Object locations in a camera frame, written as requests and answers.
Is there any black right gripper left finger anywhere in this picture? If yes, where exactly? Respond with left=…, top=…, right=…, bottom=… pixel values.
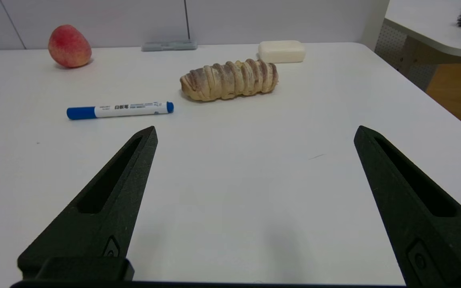
left=17, top=126, right=158, bottom=280

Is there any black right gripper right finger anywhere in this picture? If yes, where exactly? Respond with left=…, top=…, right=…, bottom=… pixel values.
left=353, top=126, right=461, bottom=288

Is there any blue capped whiteboard marker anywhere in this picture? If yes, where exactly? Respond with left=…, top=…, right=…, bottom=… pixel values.
left=66, top=101, right=174, bottom=120

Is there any red peach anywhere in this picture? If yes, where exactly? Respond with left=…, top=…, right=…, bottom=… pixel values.
left=48, top=24, right=93, bottom=68

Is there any grey metal table clip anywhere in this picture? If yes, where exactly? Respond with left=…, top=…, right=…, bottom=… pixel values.
left=141, top=40, right=198, bottom=52

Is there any white side table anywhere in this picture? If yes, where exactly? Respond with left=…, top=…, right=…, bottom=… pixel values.
left=375, top=0, right=461, bottom=92

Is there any striped twisted bread loaf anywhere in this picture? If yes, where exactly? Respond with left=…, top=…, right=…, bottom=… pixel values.
left=180, top=59, right=279, bottom=102

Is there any white soap bar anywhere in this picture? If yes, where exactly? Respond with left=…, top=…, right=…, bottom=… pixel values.
left=258, top=40, right=307, bottom=64

